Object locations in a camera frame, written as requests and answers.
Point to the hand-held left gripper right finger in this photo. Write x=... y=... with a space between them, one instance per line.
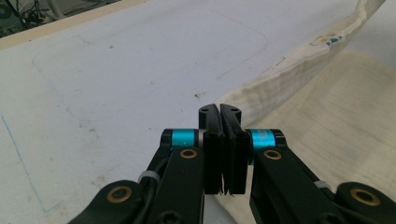
x=236 y=158

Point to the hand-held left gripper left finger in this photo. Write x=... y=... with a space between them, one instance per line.
x=213 y=155

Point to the cream printed cloth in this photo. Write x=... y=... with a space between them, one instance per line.
x=327 y=124

